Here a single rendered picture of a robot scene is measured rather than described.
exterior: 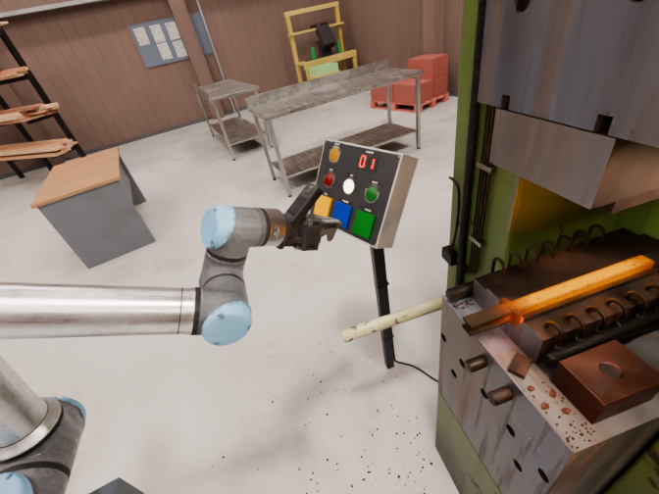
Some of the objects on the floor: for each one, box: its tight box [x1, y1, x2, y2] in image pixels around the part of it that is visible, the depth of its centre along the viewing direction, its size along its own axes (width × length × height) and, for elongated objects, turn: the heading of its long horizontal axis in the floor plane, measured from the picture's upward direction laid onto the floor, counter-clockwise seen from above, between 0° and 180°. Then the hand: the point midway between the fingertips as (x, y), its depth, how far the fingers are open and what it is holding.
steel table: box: [189, 78, 274, 161], centre depth 544 cm, size 74×201×101 cm, turn 41°
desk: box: [29, 147, 156, 270], centre depth 341 cm, size 70×135×72 cm, turn 45°
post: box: [370, 246, 394, 370], centre depth 136 cm, size 4×4×108 cm
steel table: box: [244, 59, 424, 197], centre depth 370 cm, size 71×186×98 cm, turn 129°
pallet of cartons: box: [371, 54, 449, 114], centre depth 549 cm, size 127×98×71 cm
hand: (338, 221), depth 89 cm, fingers closed
